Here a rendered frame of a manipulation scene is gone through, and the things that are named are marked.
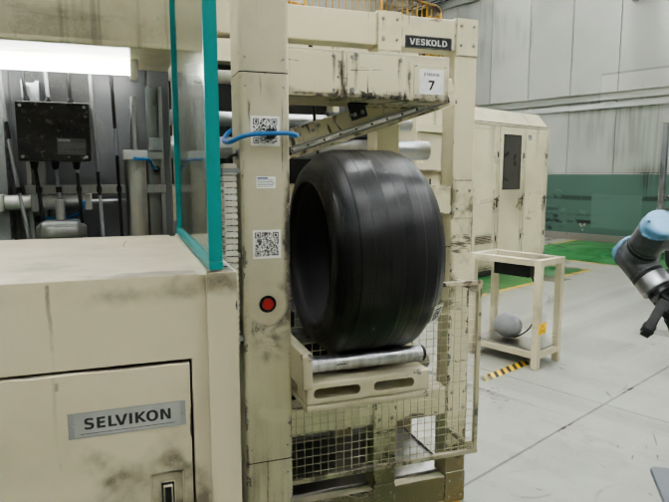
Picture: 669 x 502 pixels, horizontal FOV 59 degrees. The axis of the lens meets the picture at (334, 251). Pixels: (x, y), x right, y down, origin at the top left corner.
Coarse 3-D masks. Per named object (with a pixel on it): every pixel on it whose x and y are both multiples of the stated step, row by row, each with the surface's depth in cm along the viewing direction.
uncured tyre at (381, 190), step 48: (336, 192) 147; (384, 192) 147; (432, 192) 155; (336, 240) 144; (384, 240) 142; (432, 240) 147; (336, 288) 146; (384, 288) 144; (432, 288) 149; (336, 336) 153; (384, 336) 154
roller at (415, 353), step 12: (396, 348) 163; (408, 348) 164; (420, 348) 164; (324, 360) 155; (336, 360) 156; (348, 360) 157; (360, 360) 158; (372, 360) 159; (384, 360) 160; (396, 360) 161; (408, 360) 163; (420, 360) 165; (324, 372) 156
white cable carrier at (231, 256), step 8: (224, 176) 148; (232, 176) 149; (224, 184) 149; (232, 184) 149; (224, 192) 149; (232, 192) 150; (224, 200) 153; (232, 200) 154; (224, 208) 150; (232, 208) 150; (224, 216) 150; (232, 216) 150; (232, 224) 151; (224, 232) 154; (232, 232) 151; (224, 240) 151; (232, 240) 151; (232, 248) 151; (224, 256) 155; (232, 256) 154; (240, 256) 154; (232, 264) 152; (240, 336) 156
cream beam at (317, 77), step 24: (288, 48) 175; (312, 48) 177; (312, 72) 178; (336, 72) 181; (360, 72) 183; (384, 72) 186; (408, 72) 189; (312, 96) 179; (336, 96) 182; (360, 96) 184; (384, 96) 187; (408, 96) 190; (432, 96) 192
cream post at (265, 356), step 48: (240, 0) 143; (240, 48) 145; (240, 96) 147; (288, 96) 151; (240, 144) 148; (288, 144) 152; (240, 192) 150; (288, 192) 153; (240, 240) 154; (288, 240) 155; (240, 288) 157; (288, 288) 157; (288, 336) 158; (240, 384) 163; (288, 384) 160; (288, 432) 162; (288, 480) 163
